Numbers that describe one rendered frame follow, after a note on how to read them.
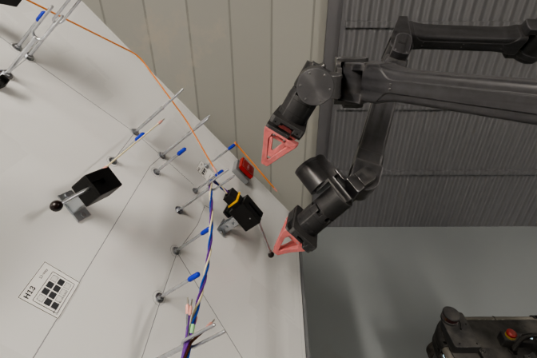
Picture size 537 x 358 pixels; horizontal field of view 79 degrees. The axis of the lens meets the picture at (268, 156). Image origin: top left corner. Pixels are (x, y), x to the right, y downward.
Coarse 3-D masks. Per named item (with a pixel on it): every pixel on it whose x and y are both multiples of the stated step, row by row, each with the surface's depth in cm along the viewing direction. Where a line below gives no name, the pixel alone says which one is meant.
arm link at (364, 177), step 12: (300, 168) 68; (312, 168) 67; (324, 168) 68; (300, 180) 69; (312, 180) 66; (324, 180) 66; (348, 180) 64; (360, 180) 64; (372, 180) 64; (312, 192) 68; (348, 192) 67
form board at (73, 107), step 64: (64, 0) 73; (0, 64) 50; (64, 64) 62; (128, 64) 80; (0, 128) 44; (64, 128) 53; (128, 128) 66; (192, 128) 87; (0, 192) 40; (64, 192) 47; (128, 192) 56; (192, 192) 71; (256, 192) 97; (0, 256) 36; (64, 256) 41; (128, 256) 49; (192, 256) 60; (256, 256) 77; (0, 320) 33; (64, 320) 37; (128, 320) 43; (256, 320) 64
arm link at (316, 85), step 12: (336, 60) 56; (348, 60) 55; (360, 60) 55; (312, 72) 49; (324, 72) 49; (336, 72) 54; (300, 84) 50; (312, 84) 50; (324, 84) 50; (336, 84) 49; (300, 96) 51; (312, 96) 50; (324, 96) 50; (336, 96) 50
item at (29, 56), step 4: (68, 0) 50; (80, 0) 51; (64, 4) 50; (76, 4) 52; (60, 8) 51; (72, 8) 52; (60, 12) 51; (68, 12) 52; (56, 16) 51; (68, 16) 53; (52, 20) 52; (64, 20) 53; (52, 24) 52; (44, 40) 54; (36, 44) 54; (40, 44) 54; (32, 48) 54; (36, 48) 54; (28, 52) 55; (32, 52) 55; (24, 56) 55; (28, 56) 55; (32, 56) 55; (28, 60) 55; (32, 60) 56
